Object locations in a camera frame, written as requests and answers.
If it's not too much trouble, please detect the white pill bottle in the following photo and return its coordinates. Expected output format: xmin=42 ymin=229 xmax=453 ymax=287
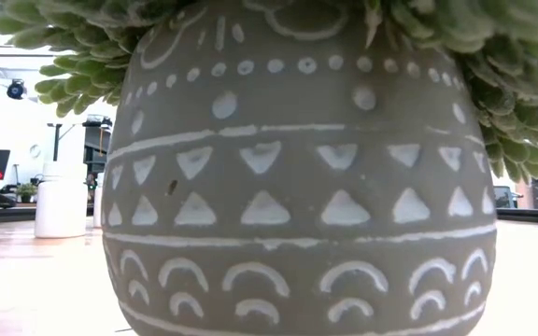
xmin=34 ymin=161 xmax=89 ymax=240

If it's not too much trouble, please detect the grey pot with white pattern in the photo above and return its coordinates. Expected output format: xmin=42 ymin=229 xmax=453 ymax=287
xmin=100 ymin=0 xmax=499 ymax=336

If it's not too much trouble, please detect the dark cabinet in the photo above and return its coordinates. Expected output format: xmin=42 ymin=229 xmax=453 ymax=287
xmin=81 ymin=115 xmax=114 ymax=176

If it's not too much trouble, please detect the green succulent plant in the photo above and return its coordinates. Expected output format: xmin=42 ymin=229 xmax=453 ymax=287
xmin=0 ymin=0 xmax=538 ymax=186

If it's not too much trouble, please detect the grey office chair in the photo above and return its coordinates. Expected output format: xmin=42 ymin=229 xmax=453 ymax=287
xmin=492 ymin=185 xmax=523 ymax=210

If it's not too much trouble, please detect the small green potted plant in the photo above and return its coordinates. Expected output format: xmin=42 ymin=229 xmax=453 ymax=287
xmin=15 ymin=182 xmax=39 ymax=204

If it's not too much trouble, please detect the black upright post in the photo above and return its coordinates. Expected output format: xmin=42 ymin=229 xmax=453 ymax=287
xmin=47 ymin=122 xmax=77 ymax=162

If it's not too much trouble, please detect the round black camera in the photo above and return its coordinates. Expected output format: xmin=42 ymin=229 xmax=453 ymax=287
xmin=6 ymin=78 xmax=26 ymax=101

